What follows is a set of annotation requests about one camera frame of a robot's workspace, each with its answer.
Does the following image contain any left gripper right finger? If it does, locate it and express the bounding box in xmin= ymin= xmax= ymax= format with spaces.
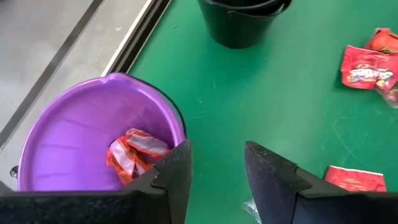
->
xmin=244 ymin=141 xmax=398 ymax=224

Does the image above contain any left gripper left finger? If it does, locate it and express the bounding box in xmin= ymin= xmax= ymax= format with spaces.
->
xmin=0 ymin=139 xmax=193 ymax=224

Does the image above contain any orange Reese's pack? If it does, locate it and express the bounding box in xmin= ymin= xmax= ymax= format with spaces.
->
xmin=106 ymin=138 xmax=153 ymax=187
xmin=364 ymin=27 xmax=398 ymax=55
xmin=126 ymin=128 xmax=172 ymax=158

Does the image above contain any red Skittles pack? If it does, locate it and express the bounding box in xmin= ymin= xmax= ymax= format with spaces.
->
xmin=340 ymin=45 xmax=398 ymax=91
xmin=325 ymin=165 xmax=388 ymax=193

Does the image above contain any clear bag red candy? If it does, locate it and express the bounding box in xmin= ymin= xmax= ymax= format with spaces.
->
xmin=376 ymin=82 xmax=398 ymax=109

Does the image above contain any purple plastic bucket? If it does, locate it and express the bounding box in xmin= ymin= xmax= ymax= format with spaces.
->
xmin=9 ymin=72 xmax=187 ymax=192

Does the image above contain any black plastic bucket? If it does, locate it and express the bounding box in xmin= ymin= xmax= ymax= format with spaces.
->
xmin=197 ymin=0 xmax=293 ymax=50

